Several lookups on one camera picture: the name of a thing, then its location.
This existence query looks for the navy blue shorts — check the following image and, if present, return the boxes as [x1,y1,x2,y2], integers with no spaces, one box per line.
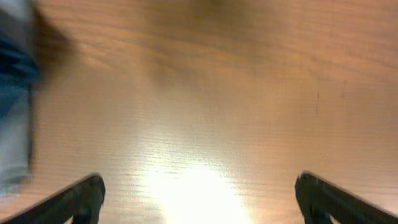
[1,34,40,117]

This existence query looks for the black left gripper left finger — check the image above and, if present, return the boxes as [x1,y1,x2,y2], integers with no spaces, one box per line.
[1,173,106,224]

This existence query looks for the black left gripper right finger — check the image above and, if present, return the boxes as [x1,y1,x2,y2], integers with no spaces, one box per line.
[295,172,397,224]

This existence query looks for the folded grey shorts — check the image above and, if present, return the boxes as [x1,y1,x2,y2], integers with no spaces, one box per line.
[1,0,35,197]

